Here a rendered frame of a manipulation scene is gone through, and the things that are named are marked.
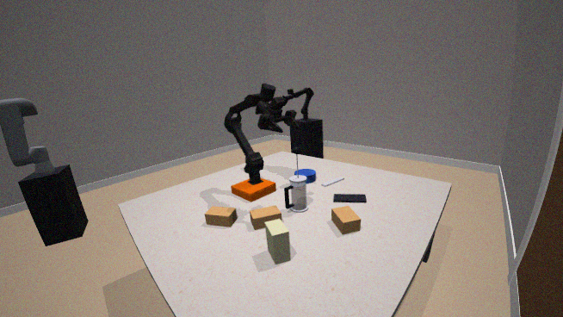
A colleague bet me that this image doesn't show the white french press with black knob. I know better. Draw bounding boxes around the white french press with black knob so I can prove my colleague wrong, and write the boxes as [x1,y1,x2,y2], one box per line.
[284,146,308,213]

